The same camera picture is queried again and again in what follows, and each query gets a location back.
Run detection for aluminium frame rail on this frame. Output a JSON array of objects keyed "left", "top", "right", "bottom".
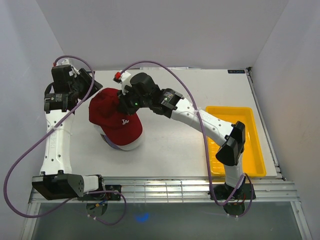
[{"left": 29, "top": 178, "right": 300, "bottom": 204}]

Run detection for lavender LA baseball cap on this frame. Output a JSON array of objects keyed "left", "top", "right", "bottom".
[{"left": 101, "top": 134, "right": 122, "bottom": 151}]

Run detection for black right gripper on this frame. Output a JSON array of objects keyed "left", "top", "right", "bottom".
[{"left": 116, "top": 85, "right": 150, "bottom": 117}]

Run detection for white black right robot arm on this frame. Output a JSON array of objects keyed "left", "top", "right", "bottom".
[{"left": 114, "top": 71, "right": 246, "bottom": 199}]

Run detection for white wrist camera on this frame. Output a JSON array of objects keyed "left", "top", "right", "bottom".
[
  {"left": 53, "top": 58, "right": 80, "bottom": 78},
  {"left": 113, "top": 71, "right": 132, "bottom": 95}
]

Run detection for dark label sticker right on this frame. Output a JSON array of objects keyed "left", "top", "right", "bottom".
[{"left": 227, "top": 69, "right": 246, "bottom": 74}]

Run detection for white baseball cap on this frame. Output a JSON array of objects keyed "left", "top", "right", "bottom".
[{"left": 93, "top": 124, "right": 145, "bottom": 151}]

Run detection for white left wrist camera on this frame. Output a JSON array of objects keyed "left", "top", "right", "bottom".
[{"left": 53, "top": 58, "right": 80, "bottom": 78}]

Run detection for yellow plastic tray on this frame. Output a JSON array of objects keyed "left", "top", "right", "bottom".
[{"left": 205, "top": 106, "right": 267, "bottom": 178}]

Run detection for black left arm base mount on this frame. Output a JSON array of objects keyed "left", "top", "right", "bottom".
[{"left": 77, "top": 184, "right": 122, "bottom": 201}]

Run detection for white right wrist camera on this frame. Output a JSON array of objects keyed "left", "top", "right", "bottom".
[{"left": 113, "top": 71, "right": 132, "bottom": 95}]

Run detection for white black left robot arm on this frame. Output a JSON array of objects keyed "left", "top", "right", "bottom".
[{"left": 32, "top": 62, "right": 106, "bottom": 200}]

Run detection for paper strip at wall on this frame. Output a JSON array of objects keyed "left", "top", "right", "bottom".
[{"left": 139, "top": 66, "right": 203, "bottom": 71}]

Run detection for red LA baseball cap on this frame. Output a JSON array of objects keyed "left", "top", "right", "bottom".
[{"left": 88, "top": 88, "right": 143, "bottom": 146}]

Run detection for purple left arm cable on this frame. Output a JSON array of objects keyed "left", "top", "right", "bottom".
[{"left": 3, "top": 55, "right": 127, "bottom": 226}]

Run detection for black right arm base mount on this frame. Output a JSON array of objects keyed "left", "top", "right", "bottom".
[{"left": 209, "top": 183, "right": 257, "bottom": 201}]

